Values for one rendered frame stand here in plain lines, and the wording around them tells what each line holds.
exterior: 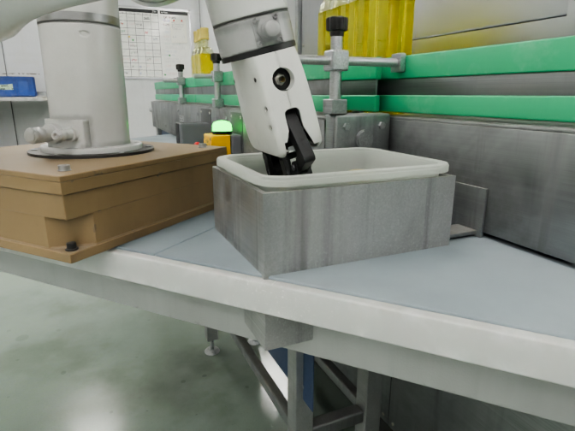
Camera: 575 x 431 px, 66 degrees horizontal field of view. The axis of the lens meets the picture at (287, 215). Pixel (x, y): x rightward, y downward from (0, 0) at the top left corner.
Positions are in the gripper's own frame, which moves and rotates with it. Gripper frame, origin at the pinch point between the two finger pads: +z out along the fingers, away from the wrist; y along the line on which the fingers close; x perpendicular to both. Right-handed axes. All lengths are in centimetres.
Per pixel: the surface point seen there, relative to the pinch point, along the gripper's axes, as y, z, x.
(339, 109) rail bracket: 10.7, -5.5, -13.2
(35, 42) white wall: 608, -86, 59
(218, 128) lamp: 53, -2, -6
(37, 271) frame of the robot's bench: 23.3, 5.7, 31.7
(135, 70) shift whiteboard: 609, -27, -43
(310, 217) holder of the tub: -8.4, -0.2, 2.0
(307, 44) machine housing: 84, -13, -45
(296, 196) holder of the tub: -8.4, -2.7, 2.8
